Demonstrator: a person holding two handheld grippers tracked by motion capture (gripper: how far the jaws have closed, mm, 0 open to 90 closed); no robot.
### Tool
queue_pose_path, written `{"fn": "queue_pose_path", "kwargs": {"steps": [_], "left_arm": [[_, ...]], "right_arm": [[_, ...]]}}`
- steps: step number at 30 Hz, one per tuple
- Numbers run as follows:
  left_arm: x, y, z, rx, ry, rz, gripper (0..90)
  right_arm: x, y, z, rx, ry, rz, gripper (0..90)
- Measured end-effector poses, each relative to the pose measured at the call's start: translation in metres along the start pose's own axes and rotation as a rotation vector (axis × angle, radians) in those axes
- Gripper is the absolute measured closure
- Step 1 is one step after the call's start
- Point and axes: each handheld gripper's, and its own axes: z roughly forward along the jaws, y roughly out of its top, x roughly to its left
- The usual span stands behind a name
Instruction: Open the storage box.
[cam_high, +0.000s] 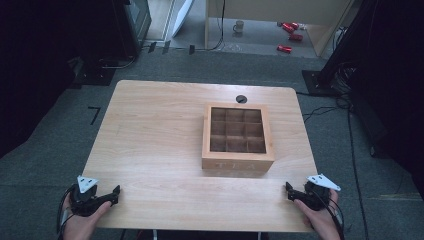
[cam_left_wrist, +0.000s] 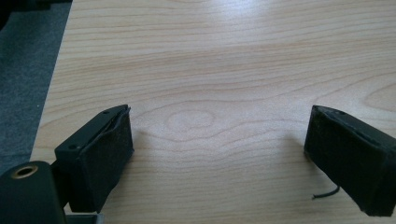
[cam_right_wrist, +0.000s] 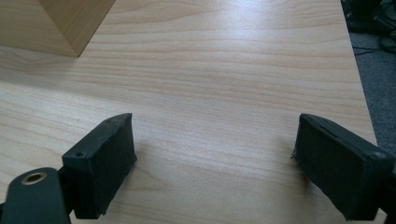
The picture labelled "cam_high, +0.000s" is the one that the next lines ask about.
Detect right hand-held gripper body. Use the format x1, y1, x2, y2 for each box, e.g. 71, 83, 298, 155
301, 173, 342, 212

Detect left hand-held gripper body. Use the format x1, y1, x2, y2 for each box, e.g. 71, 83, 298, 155
68, 175, 105, 218

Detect black floor base plate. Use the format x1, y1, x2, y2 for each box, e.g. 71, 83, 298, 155
68, 56, 118, 88

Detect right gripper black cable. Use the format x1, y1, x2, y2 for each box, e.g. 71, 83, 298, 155
313, 189, 346, 240

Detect wooden compartment box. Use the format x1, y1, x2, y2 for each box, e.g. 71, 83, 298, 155
201, 102, 276, 173

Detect black stand base plate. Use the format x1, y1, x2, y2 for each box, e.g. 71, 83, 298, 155
301, 69, 342, 98

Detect black hanging cable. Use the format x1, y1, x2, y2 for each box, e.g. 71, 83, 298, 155
194, 0, 227, 52

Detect black cabinet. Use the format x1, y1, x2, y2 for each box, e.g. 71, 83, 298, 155
111, 0, 153, 58

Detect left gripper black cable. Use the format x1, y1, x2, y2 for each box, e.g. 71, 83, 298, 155
55, 184, 79, 240

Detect black floor cables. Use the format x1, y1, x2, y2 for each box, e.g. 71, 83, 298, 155
295, 59, 371, 240

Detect white board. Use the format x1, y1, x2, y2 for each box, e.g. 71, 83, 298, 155
171, 0, 195, 39

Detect person's left hand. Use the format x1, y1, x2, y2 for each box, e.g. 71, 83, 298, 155
61, 195, 113, 240

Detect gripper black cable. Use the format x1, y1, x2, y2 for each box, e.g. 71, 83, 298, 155
313, 189, 346, 240
55, 184, 79, 240

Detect person's right hand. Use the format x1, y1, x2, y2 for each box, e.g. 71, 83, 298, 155
293, 189, 341, 240

